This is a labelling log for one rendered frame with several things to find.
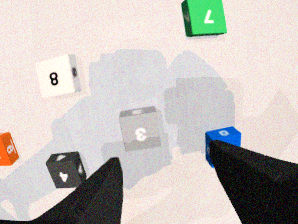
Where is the black block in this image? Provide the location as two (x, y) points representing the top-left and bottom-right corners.
(45, 151), (86, 189)

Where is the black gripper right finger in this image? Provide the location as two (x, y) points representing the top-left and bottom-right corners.
(209, 139), (298, 224)

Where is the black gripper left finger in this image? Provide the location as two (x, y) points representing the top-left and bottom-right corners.
(0, 156), (124, 224)

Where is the green block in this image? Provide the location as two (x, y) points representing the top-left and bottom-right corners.
(181, 0), (227, 37)

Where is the orange block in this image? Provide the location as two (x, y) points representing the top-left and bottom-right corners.
(0, 132), (19, 167)

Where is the blue block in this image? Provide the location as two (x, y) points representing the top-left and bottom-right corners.
(205, 127), (241, 168)

